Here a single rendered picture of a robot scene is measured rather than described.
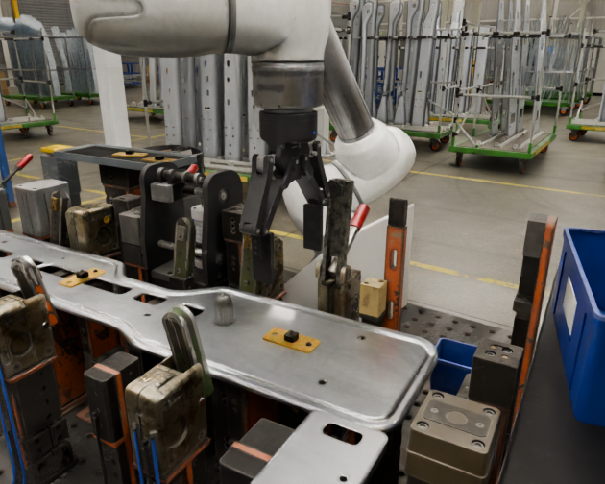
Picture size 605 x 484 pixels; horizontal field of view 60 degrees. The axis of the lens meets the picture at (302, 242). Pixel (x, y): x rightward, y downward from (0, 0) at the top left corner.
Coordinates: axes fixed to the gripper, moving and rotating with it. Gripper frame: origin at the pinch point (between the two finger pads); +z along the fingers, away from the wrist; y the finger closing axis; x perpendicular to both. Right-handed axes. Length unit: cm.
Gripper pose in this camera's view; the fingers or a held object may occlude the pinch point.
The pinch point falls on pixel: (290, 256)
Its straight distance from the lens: 73.7
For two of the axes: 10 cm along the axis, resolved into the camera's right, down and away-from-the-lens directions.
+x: 8.7, 1.7, -4.7
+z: 0.0, 9.4, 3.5
